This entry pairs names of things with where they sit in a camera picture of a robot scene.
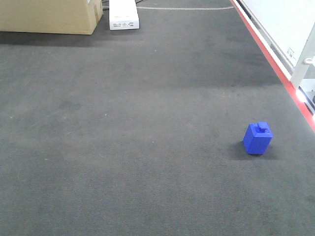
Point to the blue block with knob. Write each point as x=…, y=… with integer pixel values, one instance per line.
x=257, y=138

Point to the white flat carton box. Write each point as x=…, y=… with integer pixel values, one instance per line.
x=123, y=15

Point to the large brown cardboard box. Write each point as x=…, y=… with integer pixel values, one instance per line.
x=50, y=16

